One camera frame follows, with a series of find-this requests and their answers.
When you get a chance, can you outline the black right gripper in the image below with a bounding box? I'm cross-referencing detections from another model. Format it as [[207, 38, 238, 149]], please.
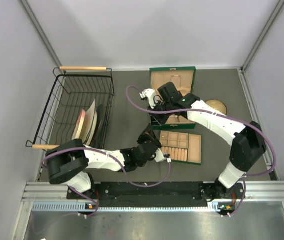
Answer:
[[146, 100, 174, 127]]

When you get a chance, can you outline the green jewelry tray insert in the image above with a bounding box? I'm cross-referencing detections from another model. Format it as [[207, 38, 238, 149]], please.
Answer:
[[159, 131, 202, 165]]

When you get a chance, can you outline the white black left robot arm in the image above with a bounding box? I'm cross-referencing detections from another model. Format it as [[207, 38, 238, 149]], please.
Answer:
[[42, 125, 165, 198]]

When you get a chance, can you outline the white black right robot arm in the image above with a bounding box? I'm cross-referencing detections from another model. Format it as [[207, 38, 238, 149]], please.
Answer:
[[140, 82, 266, 198]]

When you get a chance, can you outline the green jewelry box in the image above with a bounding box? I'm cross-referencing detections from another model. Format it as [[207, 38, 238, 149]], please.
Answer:
[[149, 66, 196, 131]]

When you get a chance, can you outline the beige ceramic bowl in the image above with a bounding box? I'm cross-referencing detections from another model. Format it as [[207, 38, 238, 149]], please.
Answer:
[[205, 99, 227, 115]]

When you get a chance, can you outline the dark plate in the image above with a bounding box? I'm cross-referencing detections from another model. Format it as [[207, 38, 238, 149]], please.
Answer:
[[90, 104, 107, 149]]

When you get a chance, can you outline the white plate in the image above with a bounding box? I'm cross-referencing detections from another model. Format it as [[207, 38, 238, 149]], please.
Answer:
[[80, 99, 97, 145]]

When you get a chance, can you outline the pink rimmed plate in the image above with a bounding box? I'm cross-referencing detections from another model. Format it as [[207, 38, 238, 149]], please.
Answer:
[[71, 110, 88, 140]]

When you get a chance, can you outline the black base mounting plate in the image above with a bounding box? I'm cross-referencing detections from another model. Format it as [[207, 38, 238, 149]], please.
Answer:
[[67, 181, 244, 201]]

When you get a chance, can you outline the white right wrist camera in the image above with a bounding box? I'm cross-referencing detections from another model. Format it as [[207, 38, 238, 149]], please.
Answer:
[[139, 88, 161, 110]]

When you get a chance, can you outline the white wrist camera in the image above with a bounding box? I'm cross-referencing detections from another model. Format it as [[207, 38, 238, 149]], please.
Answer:
[[139, 88, 161, 110], [154, 148, 171, 163]]

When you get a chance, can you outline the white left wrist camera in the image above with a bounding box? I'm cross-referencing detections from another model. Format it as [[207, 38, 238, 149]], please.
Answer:
[[154, 148, 171, 163]]

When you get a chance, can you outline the silver chain necklace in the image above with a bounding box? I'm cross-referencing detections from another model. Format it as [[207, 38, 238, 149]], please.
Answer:
[[170, 74, 182, 86]]

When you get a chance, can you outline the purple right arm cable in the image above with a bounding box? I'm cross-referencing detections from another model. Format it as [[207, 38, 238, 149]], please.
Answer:
[[126, 85, 277, 218]]

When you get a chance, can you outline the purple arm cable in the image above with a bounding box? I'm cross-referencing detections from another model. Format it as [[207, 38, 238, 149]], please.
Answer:
[[126, 85, 277, 218], [40, 146, 172, 218]]

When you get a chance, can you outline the black wire basket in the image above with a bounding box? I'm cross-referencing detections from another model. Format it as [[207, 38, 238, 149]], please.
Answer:
[[25, 67, 115, 149]]

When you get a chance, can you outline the grey slotted cable duct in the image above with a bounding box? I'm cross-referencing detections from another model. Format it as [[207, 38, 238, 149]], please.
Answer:
[[32, 202, 220, 213]]

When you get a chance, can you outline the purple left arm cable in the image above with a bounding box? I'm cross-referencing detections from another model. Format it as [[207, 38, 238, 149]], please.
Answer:
[[40, 146, 172, 218]]

